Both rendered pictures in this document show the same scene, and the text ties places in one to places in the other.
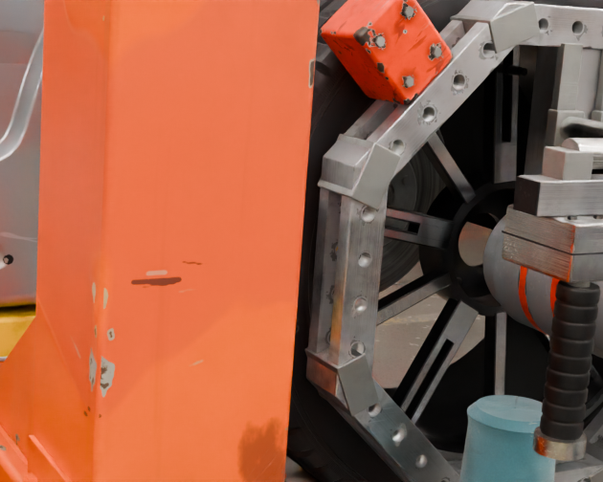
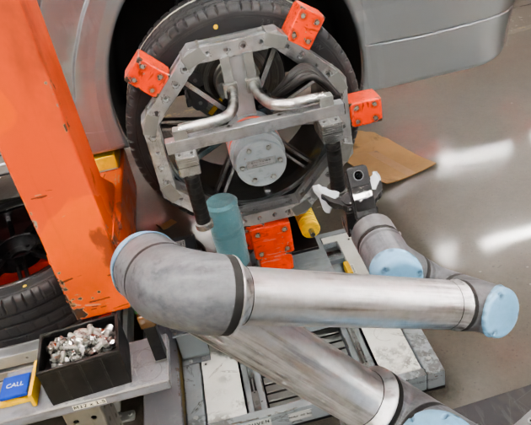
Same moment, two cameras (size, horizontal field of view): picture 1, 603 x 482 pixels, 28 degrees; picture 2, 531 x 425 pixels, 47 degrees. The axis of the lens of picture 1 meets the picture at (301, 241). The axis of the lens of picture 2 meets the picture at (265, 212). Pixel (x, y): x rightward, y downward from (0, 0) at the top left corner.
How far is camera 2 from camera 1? 1.01 m
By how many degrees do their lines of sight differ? 32
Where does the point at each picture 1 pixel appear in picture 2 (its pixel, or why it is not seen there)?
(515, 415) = (216, 205)
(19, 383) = not seen: hidden behind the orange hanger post
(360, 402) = (174, 198)
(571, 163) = (176, 135)
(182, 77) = (19, 141)
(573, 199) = (182, 146)
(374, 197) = (152, 132)
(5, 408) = not seen: hidden behind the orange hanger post
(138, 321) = (38, 208)
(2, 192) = not seen: hidden behind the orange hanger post
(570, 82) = (227, 72)
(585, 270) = (185, 173)
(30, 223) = (89, 127)
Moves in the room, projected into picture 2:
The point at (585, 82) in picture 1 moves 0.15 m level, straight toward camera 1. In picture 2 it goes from (238, 68) to (202, 93)
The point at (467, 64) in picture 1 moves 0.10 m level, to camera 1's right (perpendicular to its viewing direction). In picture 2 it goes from (176, 78) to (213, 76)
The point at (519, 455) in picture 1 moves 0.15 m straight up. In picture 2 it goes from (216, 219) to (203, 169)
